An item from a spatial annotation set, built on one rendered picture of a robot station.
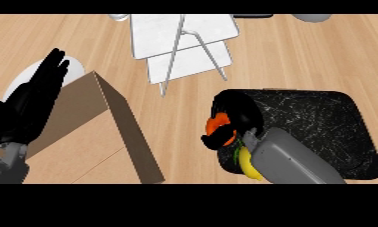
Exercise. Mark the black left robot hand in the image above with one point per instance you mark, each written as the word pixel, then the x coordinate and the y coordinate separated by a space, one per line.
pixel 30 104

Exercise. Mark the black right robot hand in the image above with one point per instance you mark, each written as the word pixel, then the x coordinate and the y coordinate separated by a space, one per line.
pixel 242 111

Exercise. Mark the orange and yellow squash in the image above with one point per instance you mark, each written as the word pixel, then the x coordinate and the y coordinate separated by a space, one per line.
pixel 222 126

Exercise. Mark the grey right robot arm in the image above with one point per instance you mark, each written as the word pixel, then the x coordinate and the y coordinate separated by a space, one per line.
pixel 290 159

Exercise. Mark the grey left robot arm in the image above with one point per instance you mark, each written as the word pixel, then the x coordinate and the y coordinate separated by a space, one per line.
pixel 13 164

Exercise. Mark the black marble tray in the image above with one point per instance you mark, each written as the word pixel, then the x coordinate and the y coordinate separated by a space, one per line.
pixel 315 127

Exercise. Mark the white tiered shelf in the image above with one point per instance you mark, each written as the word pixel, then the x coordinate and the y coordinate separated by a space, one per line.
pixel 185 42

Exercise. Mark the white plate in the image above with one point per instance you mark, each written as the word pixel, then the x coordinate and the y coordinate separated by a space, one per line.
pixel 75 67

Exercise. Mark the brown cardboard box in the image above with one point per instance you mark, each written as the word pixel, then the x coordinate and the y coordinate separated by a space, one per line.
pixel 94 137

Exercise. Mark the black flat object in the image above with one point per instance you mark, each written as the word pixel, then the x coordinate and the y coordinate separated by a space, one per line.
pixel 253 15

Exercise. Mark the grey round object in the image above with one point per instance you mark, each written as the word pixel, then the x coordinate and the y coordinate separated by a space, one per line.
pixel 312 17

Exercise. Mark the clear glass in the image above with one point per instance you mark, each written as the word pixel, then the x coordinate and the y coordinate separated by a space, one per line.
pixel 119 17

